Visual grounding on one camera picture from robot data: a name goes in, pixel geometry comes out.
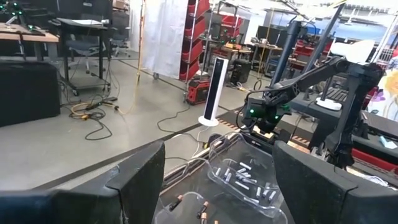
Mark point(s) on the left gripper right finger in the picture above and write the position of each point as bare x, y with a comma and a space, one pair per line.
308, 193

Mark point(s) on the black background robot arm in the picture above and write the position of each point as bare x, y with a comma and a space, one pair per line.
18, 15

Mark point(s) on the clear plastic bin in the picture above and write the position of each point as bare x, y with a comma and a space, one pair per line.
248, 155
189, 214

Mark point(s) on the light fabric curtain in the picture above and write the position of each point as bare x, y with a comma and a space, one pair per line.
161, 37

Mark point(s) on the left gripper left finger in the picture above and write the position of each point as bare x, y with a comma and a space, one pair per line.
140, 186

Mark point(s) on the white black tower fan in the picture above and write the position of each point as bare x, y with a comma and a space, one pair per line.
216, 90

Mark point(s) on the red shelf rack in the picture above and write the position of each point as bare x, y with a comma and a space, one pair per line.
196, 37
231, 25

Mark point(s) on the black side table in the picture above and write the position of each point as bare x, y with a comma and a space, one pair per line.
308, 107

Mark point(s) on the black stand pole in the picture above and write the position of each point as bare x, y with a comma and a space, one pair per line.
287, 53
323, 37

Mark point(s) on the wooden table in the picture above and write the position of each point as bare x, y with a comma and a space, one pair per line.
31, 37

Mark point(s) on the flower picture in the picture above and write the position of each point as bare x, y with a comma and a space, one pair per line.
385, 87

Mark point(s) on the grey office chair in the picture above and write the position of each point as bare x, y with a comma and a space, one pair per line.
84, 48

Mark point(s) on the white blue-tipped battery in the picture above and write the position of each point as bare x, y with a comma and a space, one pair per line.
242, 185
226, 173
245, 178
242, 170
218, 171
258, 192
245, 165
272, 196
265, 190
251, 200
229, 177

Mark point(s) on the red portable generator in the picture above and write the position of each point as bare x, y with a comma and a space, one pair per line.
199, 91

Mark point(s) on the light blue paper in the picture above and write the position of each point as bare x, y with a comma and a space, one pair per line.
388, 142

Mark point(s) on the white round stand base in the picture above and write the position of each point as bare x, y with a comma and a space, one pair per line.
328, 104

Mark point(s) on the black desk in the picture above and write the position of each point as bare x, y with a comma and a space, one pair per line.
84, 25

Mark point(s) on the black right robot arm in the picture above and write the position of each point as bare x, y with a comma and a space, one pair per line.
342, 93

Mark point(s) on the black cabinet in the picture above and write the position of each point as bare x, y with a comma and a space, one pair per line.
28, 93

